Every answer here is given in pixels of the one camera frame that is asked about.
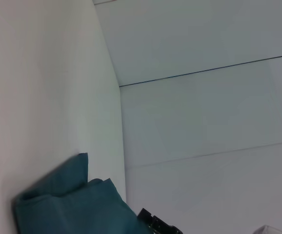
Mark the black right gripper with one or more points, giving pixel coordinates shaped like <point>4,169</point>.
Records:
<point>165,226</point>

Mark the teal blue shirt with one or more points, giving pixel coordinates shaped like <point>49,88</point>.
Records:
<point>82,209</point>

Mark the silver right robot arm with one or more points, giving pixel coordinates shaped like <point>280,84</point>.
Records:
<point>267,230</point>

